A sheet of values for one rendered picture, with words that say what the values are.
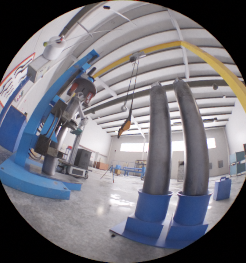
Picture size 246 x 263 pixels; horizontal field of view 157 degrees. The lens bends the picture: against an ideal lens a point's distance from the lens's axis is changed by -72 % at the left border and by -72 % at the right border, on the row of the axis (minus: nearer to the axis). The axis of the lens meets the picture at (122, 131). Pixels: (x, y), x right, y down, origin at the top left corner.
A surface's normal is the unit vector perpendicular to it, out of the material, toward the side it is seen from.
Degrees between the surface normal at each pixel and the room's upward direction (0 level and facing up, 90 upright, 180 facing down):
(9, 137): 90
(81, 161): 90
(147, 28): 174
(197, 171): 90
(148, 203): 90
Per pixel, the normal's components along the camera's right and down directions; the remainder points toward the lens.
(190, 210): -0.76, -0.40
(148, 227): -0.51, -0.44
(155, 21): -0.12, 0.94
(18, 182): 0.84, -0.08
